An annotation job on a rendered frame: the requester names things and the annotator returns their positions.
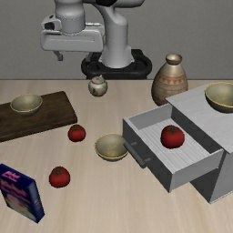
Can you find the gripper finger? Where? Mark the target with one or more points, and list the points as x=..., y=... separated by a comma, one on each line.
x=89, y=56
x=58, y=55

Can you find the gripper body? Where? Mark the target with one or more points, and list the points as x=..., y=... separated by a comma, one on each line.
x=72, y=41

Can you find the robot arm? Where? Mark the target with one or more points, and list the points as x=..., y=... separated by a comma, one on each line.
x=116, y=39

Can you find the cream porcelain bowl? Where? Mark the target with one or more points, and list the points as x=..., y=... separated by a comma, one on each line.
x=26, y=104
x=220, y=97
x=111, y=147

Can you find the dark brown cutting board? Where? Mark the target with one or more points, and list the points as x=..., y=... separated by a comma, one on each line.
x=51, y=116

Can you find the red tomato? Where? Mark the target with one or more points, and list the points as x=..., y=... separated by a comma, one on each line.
x=172, y=137
x=76, y=133
x=59, y=177

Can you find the small cream lidded jar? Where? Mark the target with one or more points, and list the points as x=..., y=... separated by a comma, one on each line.
x=97, y=86

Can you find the brown patterned vase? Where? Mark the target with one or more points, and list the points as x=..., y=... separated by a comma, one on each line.
x=169, y=83

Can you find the grey cabinet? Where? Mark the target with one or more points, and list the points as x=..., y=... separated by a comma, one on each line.
x=197, y=112

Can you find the grey open drawer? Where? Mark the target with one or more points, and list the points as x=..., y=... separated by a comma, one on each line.
x=182, y=164

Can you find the blue carton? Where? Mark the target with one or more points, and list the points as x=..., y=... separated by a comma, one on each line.
x=21, y=194

